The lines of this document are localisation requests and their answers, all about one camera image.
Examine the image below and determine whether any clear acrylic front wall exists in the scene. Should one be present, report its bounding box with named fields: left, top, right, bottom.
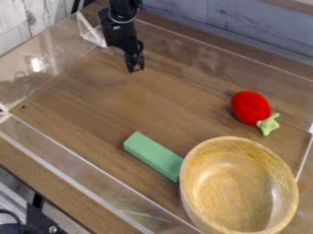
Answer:
left=0, top=113, right=202, bottom=234

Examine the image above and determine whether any black clamp with cable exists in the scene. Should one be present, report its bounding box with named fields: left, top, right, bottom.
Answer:
left=0, top=196, right=68, bottom=234

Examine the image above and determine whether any red plush strawberry toy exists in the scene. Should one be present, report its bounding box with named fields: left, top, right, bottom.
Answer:
left=231, top=90, right=279, bottom=136

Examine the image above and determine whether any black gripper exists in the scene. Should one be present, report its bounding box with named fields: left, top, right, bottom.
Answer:
left=97, top=0, right=144, bottom=73

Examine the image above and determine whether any green rectangular block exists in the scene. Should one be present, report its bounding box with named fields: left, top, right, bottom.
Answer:
left=121, top=132, right=183, bottom=183

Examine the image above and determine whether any clear acrylic corner bracket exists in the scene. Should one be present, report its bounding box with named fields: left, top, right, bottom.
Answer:
left=76, top=12, right=107, bottom=48

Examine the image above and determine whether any clear acrylic back wall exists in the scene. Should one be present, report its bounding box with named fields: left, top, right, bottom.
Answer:
left=135, top=21, right=313, bottom=130

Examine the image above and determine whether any wooden bowl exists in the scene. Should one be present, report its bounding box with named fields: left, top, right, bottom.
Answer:
left=179, top=136, right=298, bottom=234

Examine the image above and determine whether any clear acrylic wall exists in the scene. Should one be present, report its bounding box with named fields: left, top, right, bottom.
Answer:
left=135, top=21, right=313, bottom=130
left=0, top=113, right=202, bottom=234

